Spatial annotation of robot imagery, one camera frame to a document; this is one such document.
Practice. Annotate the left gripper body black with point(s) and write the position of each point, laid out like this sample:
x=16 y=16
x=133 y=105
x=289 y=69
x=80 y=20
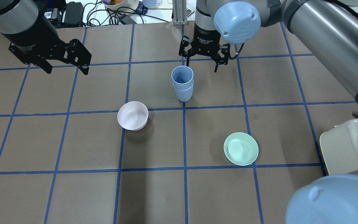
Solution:
x=31 y=35

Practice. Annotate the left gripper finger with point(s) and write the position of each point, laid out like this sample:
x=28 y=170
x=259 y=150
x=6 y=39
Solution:
x=43 y=64
x=78 y=55

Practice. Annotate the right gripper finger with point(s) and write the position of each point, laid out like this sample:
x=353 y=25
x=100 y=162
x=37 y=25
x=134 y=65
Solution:
x=187 y=57
x=220 y=61

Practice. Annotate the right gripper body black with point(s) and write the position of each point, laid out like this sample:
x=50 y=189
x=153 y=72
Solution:
x=205 y=39

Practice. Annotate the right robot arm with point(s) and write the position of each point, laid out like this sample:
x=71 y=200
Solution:
x=329 y=29

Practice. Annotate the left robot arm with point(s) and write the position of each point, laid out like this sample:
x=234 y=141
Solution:
x=18 y=15

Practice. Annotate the white remote control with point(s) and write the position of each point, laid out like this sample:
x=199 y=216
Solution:
x=189 y=11

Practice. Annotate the pink bowl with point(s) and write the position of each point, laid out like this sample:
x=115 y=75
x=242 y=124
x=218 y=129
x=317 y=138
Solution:
x=132 y=116

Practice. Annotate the green bowl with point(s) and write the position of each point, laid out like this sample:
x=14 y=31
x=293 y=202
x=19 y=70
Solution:
x=241 y=149

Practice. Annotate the cream toaster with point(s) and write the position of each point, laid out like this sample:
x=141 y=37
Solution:
x=339 y=147

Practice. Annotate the aluminium frame post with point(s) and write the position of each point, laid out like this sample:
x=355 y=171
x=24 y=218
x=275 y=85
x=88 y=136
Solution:
x=179 y=12

